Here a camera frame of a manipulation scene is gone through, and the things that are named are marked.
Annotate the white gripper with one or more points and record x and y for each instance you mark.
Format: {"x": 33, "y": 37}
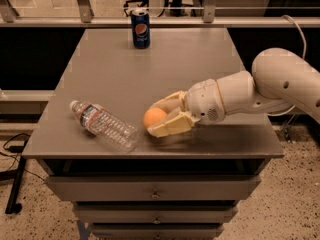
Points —
{"x": 202, "y": 101}

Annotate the orange fruit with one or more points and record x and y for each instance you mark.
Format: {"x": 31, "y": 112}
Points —
{"x": 152, "y": 116}

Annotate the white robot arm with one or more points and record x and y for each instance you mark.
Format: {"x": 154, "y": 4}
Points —
{"x": 278, "y": 81}

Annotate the clear plastic water bottle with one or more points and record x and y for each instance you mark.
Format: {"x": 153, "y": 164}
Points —
{"x": 109, "y": 128}

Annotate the grey drawer cabinet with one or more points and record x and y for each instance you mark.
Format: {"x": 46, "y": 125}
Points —
{"x": 106, "y": 69}

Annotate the top grey drawer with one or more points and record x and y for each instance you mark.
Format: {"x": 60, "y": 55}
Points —
{"x": 153, "y": 188}

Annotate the grey drawer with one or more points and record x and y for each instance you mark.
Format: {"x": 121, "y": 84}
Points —
{"x": 157, "y": 231}
{"x": 155, "y": 213}
{"x": 153, "y": 188}

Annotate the blue pepsi can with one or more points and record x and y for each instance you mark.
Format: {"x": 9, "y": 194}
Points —
{"x": 140, "y": 28}

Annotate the black office chair base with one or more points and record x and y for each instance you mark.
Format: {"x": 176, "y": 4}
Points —
{"x": 175, "y": 11}

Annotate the middle grey drawer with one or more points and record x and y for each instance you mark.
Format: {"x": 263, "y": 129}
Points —
{"x": 155, "y": 213}

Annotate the bottom grey drawer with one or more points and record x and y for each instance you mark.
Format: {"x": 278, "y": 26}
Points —
{"x": 157, "y": 231}

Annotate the black stand leg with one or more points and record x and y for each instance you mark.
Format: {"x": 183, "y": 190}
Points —
{"x": 13, "y": 207}

